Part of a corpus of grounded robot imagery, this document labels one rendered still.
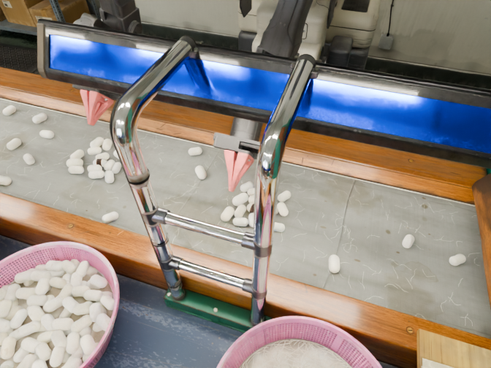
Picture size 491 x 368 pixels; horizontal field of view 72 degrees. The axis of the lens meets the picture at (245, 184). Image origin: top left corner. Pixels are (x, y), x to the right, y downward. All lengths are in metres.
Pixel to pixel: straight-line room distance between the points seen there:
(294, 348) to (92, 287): 0.37
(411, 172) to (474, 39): 1.98
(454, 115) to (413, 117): 0.04
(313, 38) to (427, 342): 0.90
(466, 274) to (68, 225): 0.75
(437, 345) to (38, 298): 0.65
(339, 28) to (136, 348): 1.23
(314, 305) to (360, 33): 1.08
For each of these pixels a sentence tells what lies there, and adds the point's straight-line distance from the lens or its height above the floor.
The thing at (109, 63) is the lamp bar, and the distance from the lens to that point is 0.52.
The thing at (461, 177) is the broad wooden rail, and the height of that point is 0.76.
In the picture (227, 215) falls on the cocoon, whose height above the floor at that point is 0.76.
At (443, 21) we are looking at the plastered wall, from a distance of 2.68.
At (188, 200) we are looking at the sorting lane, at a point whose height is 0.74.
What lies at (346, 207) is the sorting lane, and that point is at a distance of 0.75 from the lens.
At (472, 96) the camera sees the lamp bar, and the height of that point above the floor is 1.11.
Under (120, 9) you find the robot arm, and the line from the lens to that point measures 0.87.
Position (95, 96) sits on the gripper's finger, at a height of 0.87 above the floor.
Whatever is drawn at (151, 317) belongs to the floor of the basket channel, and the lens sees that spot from 0.70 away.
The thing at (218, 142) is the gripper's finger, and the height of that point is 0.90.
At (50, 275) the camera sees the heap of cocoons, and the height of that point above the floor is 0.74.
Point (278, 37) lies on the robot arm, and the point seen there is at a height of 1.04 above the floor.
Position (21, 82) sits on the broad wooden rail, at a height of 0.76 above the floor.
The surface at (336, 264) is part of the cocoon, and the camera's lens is 0.65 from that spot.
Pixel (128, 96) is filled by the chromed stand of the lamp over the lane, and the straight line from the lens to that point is 0.36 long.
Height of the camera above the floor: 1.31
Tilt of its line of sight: 48 degrees down
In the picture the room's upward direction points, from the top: straight up
